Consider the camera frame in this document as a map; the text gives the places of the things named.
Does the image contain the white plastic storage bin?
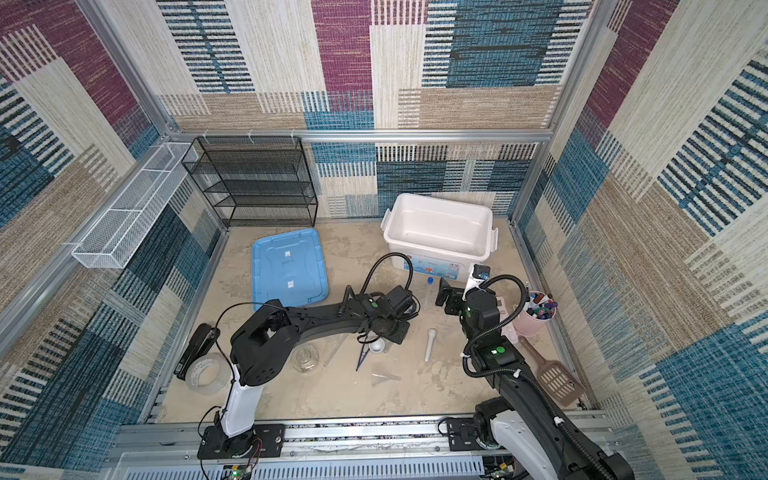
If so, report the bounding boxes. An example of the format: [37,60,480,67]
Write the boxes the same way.
[380,193,498,282]

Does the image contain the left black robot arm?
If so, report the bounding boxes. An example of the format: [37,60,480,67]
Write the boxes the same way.
[197,252,420,461]

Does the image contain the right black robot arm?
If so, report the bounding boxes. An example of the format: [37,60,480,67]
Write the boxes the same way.
[435,274,635,479]

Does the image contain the small white mortar bowl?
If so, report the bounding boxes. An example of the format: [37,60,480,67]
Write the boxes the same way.
[368,338,387,353]

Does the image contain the white ceramic pestle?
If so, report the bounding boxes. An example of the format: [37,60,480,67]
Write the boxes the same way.
[424,328,437,362]

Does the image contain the blue plastic tweezers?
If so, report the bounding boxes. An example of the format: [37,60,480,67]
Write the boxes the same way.
[355,338,370,371]

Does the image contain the pink pen cup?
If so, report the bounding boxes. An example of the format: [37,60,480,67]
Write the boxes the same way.
[512,291,558,338]

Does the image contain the brown slotted plastic scoop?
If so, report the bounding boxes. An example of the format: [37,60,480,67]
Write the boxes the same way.
[519,337,585,406]

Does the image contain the blue plastic bin lid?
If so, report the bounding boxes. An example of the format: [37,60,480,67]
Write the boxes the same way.
[251,228,329,310]

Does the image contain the black stapler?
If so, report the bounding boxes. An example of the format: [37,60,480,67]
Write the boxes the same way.
[174,323,220,380]

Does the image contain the clear tape roll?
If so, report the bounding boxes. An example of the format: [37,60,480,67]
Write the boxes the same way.
[185,353,231,396]

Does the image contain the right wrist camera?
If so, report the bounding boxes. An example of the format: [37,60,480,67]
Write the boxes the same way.
[465,263,491,293]

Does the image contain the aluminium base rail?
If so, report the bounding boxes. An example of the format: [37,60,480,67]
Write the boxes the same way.
[101,413,607,480]

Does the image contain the black wire shelf rack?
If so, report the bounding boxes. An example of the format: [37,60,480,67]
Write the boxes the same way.
[181,136,319,228]

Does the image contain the white wire mesh basket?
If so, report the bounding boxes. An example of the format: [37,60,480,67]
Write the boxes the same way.
[72,142,189,269]

